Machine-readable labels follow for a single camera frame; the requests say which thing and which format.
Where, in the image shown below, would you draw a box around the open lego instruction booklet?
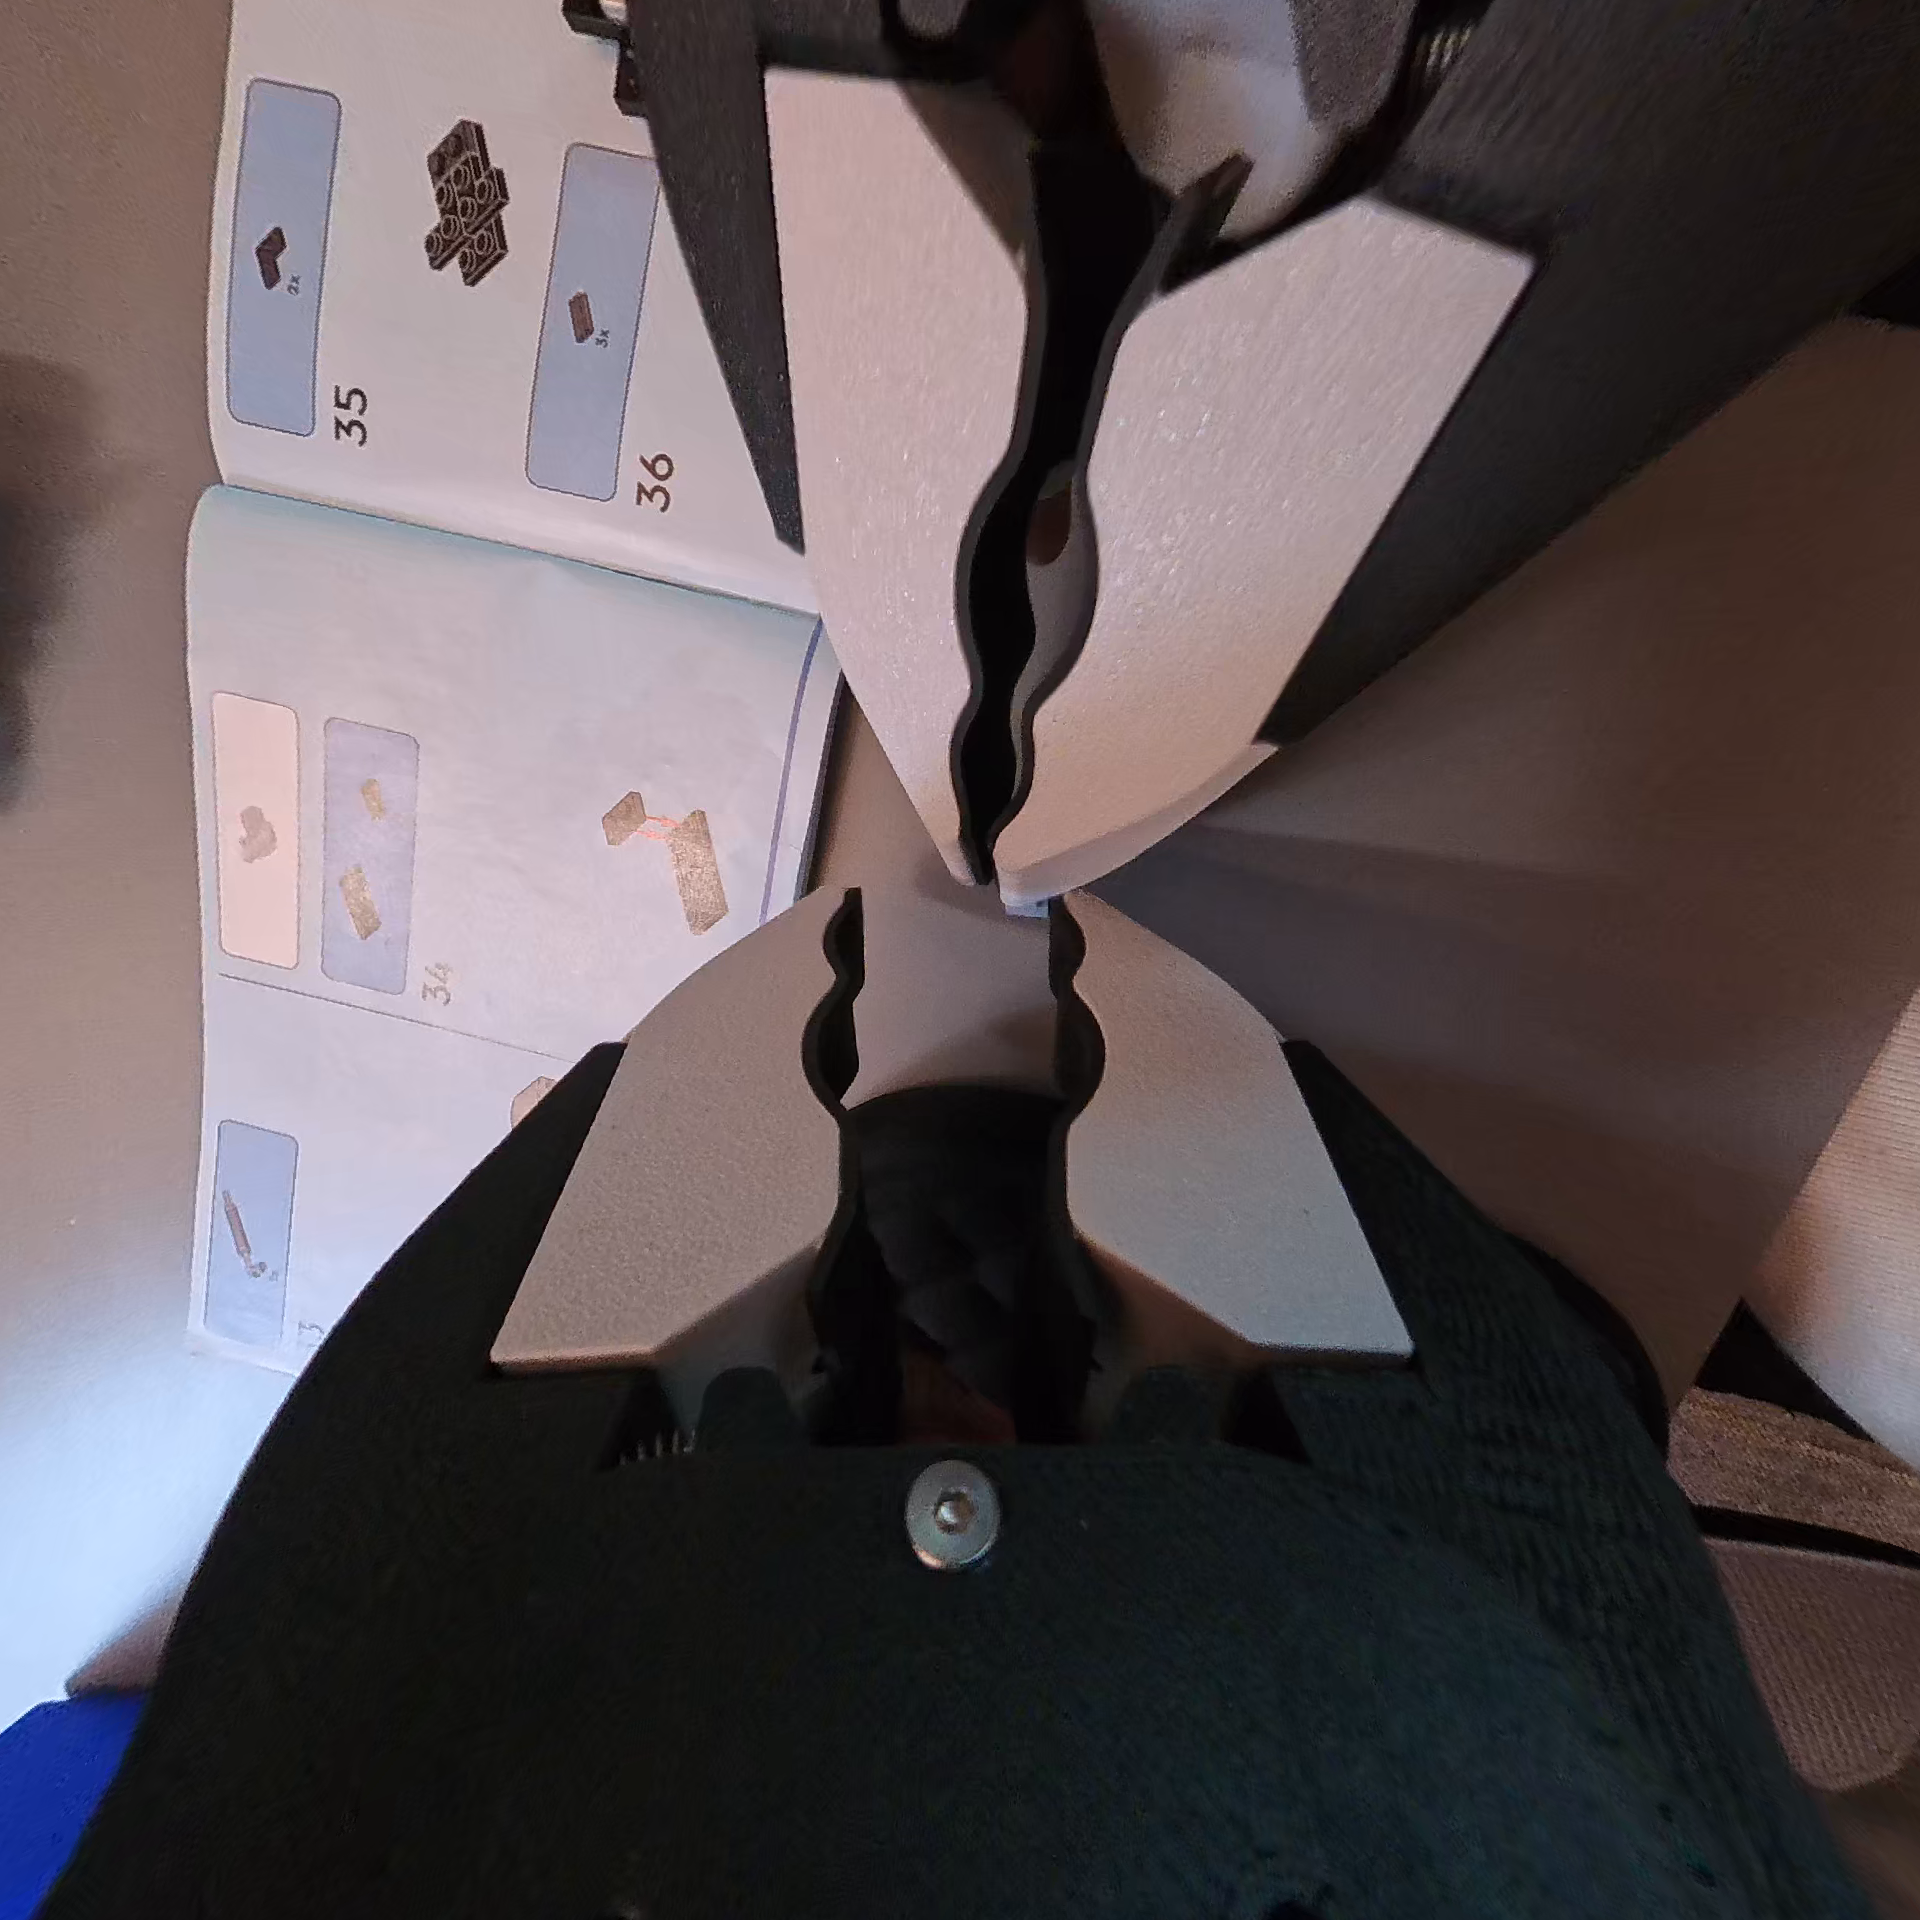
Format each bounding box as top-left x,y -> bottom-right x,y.
183,0 -> 846,1378

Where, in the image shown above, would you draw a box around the person's left hand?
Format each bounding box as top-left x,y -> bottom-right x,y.
895,1357 -> 1011,1445

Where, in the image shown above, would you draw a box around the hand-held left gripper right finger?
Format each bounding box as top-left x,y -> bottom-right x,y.
1049,894 -> 1417,1367

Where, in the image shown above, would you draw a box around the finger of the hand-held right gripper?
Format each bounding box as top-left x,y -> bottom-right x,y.
995,150 -> 1543,896
762,64 -> 1081,886

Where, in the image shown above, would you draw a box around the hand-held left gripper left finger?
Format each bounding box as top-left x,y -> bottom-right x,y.
487,886 -> 867,1374

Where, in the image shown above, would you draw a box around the black lego plate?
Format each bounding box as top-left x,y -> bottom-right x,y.
562,0 -> 646,107

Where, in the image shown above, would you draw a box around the blue cloth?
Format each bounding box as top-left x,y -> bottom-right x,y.
0,1687 -> 153,1920

